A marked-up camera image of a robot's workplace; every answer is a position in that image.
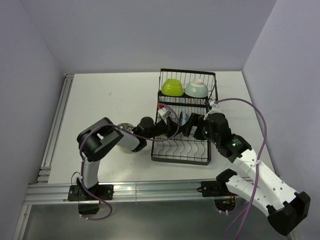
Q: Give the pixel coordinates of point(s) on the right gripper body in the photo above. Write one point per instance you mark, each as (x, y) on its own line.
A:
(212, 137)

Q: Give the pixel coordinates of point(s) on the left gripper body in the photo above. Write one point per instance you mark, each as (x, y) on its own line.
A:
(162, 128)

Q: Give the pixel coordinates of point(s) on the blue floral small bowl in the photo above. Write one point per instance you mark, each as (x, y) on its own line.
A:
(183, 118)

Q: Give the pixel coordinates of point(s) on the leaf patterned bowl stack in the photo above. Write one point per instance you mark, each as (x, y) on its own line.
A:
(126, 126)

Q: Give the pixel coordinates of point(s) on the teal dashed ceramic bowl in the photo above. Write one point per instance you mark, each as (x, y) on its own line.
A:
(196, 89)

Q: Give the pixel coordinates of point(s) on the green square bowl white inside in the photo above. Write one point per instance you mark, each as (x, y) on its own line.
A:
(172, 87)

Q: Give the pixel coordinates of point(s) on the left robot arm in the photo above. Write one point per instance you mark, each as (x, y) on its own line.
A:
(99, 139)

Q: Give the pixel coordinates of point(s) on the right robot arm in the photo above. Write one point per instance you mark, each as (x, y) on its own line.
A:
(284, 207)

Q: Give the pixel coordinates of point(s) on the black wire dish rack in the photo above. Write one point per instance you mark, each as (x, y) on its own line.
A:
(188, 146)

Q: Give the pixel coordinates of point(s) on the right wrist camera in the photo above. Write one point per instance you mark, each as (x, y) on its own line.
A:
(214, 108)

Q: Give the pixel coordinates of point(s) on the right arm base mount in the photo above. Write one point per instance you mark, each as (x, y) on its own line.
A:
(224, 200)

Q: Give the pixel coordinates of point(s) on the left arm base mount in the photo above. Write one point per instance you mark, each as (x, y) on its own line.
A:
(77, 194)

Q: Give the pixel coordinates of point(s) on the aluminium frame rail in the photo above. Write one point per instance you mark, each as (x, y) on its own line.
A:
(136, 179)

